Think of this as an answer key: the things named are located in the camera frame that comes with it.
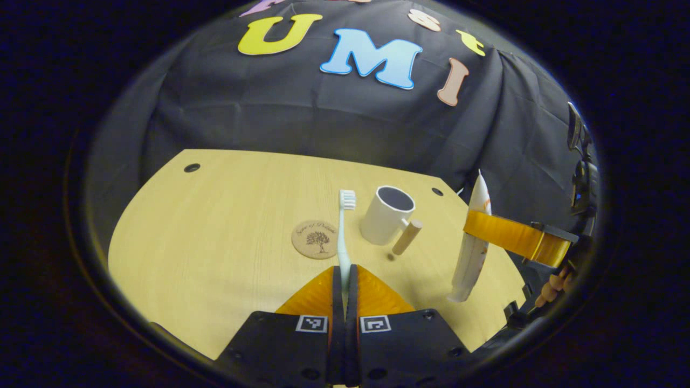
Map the round cork coaster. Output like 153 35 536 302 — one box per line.
291 220 339 260

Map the black backdrop cloth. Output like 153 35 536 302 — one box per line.
86 0 594 259

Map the light wooden desktop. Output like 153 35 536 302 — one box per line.
108 149 527 361

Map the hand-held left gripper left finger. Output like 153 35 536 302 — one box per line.
215 265 346 388

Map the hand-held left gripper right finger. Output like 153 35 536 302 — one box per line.
345 264 475 388

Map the pale green toothbrush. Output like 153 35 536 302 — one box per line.
337 189 357 313

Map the white cup with wooden handle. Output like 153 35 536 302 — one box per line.
360 185 423 256

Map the white toothpaste tube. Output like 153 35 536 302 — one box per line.
447 170 492 303

